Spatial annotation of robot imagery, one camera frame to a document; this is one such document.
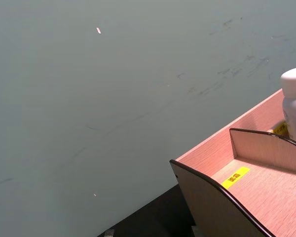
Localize yellow label sticker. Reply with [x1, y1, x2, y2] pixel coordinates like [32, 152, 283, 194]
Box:
[222, 166, 251, 190]

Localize light wooden shelf organizer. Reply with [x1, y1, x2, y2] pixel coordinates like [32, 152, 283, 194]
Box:
[169, 89, 296, 237]

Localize small yellow packet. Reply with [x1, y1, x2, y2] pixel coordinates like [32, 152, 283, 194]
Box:
[272, 121, 289, 136]

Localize white plastic bottle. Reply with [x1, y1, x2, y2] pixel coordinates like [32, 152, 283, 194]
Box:
[280, 66, 296, 147]

